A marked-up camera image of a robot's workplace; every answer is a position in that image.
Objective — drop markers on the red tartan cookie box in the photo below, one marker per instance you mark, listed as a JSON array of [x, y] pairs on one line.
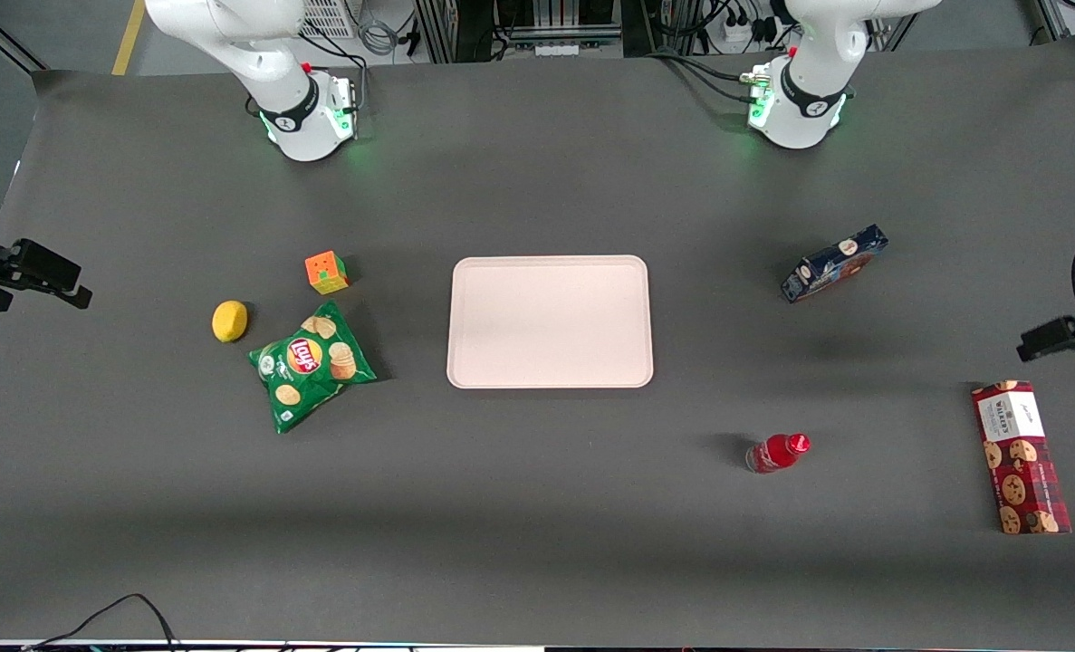
[[1022, 471]]

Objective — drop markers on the dark blue cookie box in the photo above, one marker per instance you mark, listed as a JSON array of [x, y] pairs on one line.
[[831, 264]]

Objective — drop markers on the white vented box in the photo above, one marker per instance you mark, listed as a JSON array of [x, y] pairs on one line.
[[331, 16]]

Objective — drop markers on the pale pink plastic tray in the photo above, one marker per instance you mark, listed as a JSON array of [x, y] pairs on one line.
[[546, 321]]

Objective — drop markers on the yellow lemon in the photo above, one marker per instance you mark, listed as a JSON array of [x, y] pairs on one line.
[[229, 321]]

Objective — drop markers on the green chips bag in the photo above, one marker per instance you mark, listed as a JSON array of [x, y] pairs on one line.
[[306, 358]]

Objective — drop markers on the orange and green puzzle cube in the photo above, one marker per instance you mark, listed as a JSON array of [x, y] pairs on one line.
[[326, 272]]

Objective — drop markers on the red soda bottle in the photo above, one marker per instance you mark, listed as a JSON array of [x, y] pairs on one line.
[[772, 453]]

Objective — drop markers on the white power strip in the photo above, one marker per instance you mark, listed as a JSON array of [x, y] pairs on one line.
[[743, 29]]

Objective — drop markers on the dark grey table cover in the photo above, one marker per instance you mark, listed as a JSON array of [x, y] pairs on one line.
[[537, 507]]

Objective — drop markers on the aluminium frame rack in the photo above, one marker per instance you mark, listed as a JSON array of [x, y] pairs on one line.
[[537, 23]]

